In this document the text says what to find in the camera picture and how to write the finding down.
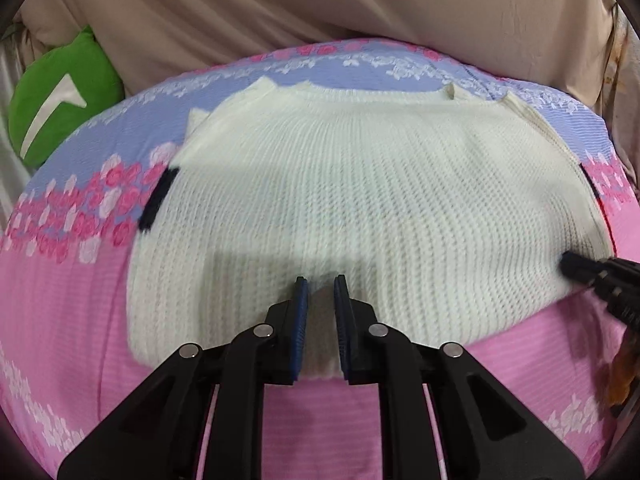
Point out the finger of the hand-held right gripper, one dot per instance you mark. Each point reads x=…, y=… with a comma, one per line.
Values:
x=580, y=266

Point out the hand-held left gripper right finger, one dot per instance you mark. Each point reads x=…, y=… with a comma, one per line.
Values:
x=342, y=330

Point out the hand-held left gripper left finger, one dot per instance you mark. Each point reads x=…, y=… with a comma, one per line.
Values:
x=299, y=330

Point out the white red black knit sweater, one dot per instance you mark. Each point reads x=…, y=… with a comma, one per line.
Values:
x=350, y=200

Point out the pale floral curtain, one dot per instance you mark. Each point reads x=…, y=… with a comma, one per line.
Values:
x=625, y=85

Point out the pink floral bed sheet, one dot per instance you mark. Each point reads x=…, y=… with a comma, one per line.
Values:
x=75, y=300

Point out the beige curtain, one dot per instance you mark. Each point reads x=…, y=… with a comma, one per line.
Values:
x=325, y=5

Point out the green pillow with white mark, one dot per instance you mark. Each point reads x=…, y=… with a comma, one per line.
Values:
x=55, y=95

